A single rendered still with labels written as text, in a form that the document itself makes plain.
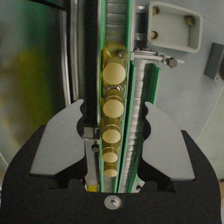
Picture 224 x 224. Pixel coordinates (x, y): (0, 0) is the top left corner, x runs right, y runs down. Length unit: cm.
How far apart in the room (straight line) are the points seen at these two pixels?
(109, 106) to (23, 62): 15
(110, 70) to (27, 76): 12
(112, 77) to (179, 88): 55
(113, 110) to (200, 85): 61
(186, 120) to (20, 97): 78
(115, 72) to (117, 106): 6
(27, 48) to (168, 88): 61
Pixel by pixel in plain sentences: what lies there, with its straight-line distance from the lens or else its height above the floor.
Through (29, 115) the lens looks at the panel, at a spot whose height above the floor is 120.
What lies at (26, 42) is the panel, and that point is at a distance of 22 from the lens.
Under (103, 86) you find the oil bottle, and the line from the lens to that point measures 29.
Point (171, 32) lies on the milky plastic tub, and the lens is 64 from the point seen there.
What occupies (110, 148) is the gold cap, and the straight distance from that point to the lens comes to 30.
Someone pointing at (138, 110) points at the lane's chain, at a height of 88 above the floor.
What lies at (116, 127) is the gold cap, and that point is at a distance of 26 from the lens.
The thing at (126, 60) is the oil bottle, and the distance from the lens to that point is 28.
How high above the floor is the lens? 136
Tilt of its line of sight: 60 degrees down
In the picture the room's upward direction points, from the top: 177 degrees counter-clockwise
